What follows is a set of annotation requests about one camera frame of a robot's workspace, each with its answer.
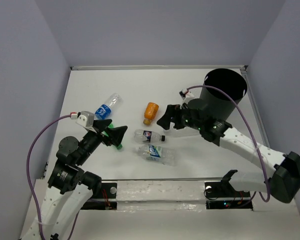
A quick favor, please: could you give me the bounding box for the white foam strip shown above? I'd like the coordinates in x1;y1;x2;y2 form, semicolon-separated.
116;180;206;202

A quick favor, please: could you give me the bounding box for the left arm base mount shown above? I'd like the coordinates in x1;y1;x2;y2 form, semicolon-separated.
81;181;118;211

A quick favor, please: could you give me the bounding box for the orange juice bottle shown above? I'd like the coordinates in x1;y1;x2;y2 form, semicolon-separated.
143;102;159;126

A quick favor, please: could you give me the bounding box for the pepsi label clear bottle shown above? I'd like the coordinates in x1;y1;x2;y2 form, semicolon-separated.
133;129;166;143

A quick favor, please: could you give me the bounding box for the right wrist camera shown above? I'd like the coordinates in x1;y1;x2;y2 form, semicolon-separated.
179;88;195;103

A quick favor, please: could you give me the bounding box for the blue label clear bottle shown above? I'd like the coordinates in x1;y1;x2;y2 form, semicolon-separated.
94;93;123;120

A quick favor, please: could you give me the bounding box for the black cylindrical bin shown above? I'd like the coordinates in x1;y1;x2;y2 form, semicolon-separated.
199;68;248;120

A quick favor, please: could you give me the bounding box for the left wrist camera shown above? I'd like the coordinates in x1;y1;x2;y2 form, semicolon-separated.
76;111;95;131

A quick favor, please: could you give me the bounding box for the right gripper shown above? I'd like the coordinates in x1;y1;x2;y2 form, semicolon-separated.
157;103;203;131

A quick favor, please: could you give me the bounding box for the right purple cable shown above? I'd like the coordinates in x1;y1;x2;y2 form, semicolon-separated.
187;85;271;203

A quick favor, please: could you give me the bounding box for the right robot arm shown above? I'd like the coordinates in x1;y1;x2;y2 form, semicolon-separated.
156;103;300;204

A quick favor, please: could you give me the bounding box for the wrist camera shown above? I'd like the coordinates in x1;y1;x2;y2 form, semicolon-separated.
179;88;195;103
76;111;95;131

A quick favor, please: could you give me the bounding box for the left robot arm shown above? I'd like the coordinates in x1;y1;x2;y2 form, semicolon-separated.
23;115;128;240

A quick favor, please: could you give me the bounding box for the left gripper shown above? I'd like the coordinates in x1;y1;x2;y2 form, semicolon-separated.
76;118;128;164

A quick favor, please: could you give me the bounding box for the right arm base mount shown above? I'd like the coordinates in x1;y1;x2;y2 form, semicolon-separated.
203;181;253;210

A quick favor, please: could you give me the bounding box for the purple cable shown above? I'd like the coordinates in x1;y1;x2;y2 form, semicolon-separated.
187;85;271;203
26;114;79;240

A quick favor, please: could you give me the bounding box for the green label clear bottle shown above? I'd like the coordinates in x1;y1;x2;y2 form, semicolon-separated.
134;144;177;166

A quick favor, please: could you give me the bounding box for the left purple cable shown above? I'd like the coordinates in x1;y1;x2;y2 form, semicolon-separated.
26;114;79;240

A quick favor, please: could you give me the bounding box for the green plastic bottle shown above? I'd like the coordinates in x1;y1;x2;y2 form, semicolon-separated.
103;123;124;150

